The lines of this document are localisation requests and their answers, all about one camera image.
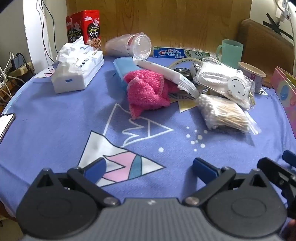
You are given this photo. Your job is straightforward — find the white tissue pack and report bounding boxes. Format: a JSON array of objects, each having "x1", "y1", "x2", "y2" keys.
[{"x1": 51, "y1": 36, "x2": 104, "y2": 94}]

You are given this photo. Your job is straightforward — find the tape roll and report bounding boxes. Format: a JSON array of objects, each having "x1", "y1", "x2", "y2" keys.
[{"x1": 168, "y1": 58, "x2": 204, "y2": 70}]

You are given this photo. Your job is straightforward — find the white cables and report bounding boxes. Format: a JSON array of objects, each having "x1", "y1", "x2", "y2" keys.
[{"x1": 0, "y1": 66, "x2": 25, "y2": 100}]

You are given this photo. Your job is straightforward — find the brown chair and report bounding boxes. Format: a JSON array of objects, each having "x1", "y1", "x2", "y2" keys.
[{"x1": 238, "y1": 19, "x2": 295, "y2": 77}]

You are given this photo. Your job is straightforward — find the black tape cross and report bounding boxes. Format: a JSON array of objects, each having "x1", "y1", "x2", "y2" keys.
[{"x1": 263, "y1": 13, "x2": 294, "y2": 41}]

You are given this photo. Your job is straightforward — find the white packet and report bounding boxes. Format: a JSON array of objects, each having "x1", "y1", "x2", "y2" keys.
[{"x1": 132, "y1": 59, "x2": 200, "y2": 98}]

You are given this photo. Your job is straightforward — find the cotton pad bag with smiley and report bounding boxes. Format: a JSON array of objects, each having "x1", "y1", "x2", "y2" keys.
[{"x1": 193, "y1": 57, "x2": 256, "y2": 109}]

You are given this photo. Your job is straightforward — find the cotton swab bag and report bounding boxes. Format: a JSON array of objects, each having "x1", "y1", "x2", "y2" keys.
[{"x1": 196, "y1": 94, "x2": 262, "y2": 135}]

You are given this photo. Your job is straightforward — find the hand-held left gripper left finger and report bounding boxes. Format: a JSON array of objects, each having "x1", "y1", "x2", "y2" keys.
[{"x1": 31, "y1": 158, "x2": 121, "y2": 207}]

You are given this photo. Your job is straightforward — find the bagged stack of plastic cups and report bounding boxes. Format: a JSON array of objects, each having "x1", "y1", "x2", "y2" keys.
[{"x1": 105, "y1": 33, "x2": 152, "y2": 61}]

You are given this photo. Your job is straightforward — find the pink knitted cloth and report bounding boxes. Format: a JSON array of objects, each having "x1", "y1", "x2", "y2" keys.
[{"x1": 124, "y1": 69, "x2": 178, "y2": 120}]

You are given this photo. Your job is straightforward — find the blue soft case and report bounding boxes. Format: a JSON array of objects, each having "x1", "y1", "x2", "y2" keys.
[{"x1": 113, "y1": 57, "x2": 148, "y2": 88}]

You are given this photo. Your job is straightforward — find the smartphone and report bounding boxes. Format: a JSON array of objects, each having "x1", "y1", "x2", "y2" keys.
[{"x1": 0, "y1": 113, "x2": 16, "y2": 144}]

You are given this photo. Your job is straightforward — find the pink biscuit tin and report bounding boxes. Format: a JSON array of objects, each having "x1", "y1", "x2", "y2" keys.
[{"x1": 271, "y1": 66, "x2": 296, "y2": 139}]

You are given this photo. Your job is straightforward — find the green plastic mug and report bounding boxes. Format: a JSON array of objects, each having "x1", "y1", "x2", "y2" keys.
[{"x1": 216, "y1": 39, "x2": 244, "y2": 69}]

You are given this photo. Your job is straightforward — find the white wall charger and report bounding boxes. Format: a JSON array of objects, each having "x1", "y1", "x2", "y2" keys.
[{"x1": 276, "y1": 0, "x2": 296, "y2": 22}]

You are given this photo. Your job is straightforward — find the red snack box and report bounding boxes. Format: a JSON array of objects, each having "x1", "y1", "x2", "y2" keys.
[{"x1": 66, "y1": 10, "x2": 101, "y2": 50}]

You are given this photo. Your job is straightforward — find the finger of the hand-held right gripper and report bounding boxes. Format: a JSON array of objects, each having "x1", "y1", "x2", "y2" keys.
[
  {"x1": 257, "y1": 157, "x2": 296, "y2": 207},
  {"x1": 282, "y1": 150, "x2": 296, "y2": 169}
]

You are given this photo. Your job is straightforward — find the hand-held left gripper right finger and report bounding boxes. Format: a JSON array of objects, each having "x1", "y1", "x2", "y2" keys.
[{"x1": 183, "y1": 158, "x2": 274, "y2": 207}]

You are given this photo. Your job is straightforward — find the green black correction tape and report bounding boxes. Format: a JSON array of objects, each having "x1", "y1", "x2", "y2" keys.
[{"x1": 173, "y1": 67, "x2": 195, "y2": 80}]

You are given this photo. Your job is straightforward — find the blue printed tablecloth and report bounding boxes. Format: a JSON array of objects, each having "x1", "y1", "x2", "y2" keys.
[{"x1": 0, "y1": 56, "x2": 296, "y2": 209}]

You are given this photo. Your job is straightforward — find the small can with beige lid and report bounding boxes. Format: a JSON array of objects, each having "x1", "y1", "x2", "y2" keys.
[{"x1": 238, "y1": 62, "x2": 267, "y2": 93}]

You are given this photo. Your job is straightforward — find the black cables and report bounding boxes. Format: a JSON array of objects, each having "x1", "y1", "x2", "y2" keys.
[{"x1": 40, "y1": 0, "x2": 60, "y2": 63}]

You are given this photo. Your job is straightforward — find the power strip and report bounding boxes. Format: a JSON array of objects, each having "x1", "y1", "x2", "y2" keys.
[{"x1": 5, "y1": 53, "x2": 35, "y2": 79}]

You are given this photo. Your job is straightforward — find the wood-look wall panel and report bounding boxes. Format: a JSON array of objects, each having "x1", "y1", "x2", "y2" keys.
[{"x1": 65, "y1": 0, "x2": 251, "y2": 57}]

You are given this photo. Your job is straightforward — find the toothpaste box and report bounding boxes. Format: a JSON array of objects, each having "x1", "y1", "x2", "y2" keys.
[{"x1": 153, "y1": 46, "x2": 210, "y2": 59}]

